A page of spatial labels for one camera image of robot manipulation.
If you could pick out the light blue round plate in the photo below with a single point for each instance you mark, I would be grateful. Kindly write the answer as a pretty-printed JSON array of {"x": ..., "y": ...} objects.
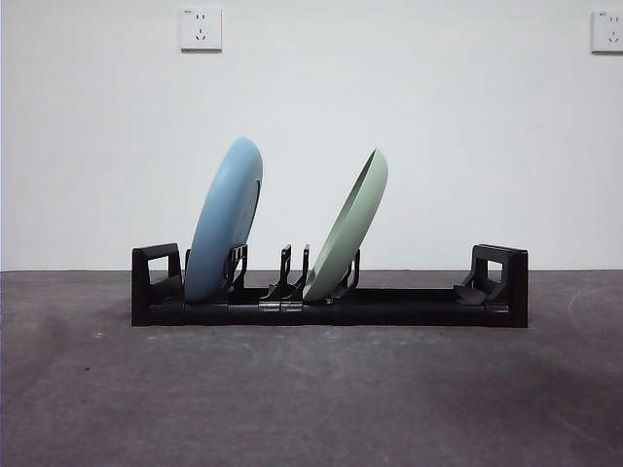
[{"x": 218, "y": 219}]

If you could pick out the white wall socket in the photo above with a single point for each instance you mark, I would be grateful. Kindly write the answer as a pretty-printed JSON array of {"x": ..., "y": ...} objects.
[
  {"x": 608, "y": 32},
  {"x": 201, "y": 30}
]

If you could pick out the black plastic plate rack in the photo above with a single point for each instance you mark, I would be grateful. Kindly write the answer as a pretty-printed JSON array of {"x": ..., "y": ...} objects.
[{"x": 389, "y": 311}]

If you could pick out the pale green round plate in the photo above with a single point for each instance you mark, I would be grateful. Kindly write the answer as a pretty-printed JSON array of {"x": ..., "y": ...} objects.
[{"x": 349, "y": 224}]

